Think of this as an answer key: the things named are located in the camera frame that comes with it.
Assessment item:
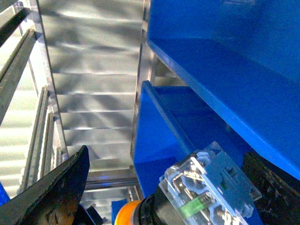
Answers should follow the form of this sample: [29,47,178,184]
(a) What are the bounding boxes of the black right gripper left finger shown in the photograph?
[0,145,90,225]

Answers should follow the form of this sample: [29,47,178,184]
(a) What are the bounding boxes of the yellow push button sideways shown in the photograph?
[115,142,262,225]

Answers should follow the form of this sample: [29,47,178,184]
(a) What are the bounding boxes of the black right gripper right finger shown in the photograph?
[242,151,300,225]

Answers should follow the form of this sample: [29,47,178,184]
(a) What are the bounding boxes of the empty blue plastic bin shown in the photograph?
[147,0,300,178]

